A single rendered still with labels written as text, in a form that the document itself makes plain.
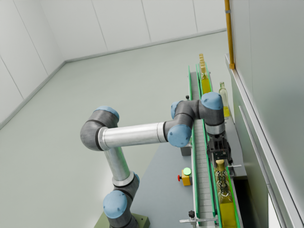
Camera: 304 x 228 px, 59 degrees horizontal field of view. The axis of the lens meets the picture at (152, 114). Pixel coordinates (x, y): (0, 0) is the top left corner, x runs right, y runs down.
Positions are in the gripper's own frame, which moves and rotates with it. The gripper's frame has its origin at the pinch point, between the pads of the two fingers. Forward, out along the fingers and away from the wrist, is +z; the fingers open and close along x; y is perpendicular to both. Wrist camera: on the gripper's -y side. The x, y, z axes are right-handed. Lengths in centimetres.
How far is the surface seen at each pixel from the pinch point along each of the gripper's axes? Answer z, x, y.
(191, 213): 13.8, -15.5, 13.6
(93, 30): 46, -243, -587
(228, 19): -50, 14, -41
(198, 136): 27, -9, -57
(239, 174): 26.7, 9.8, -19.0
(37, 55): 52, -353, -480
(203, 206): 26.7, -10.9, 0.1
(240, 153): 26.7, 13.7, -35.3
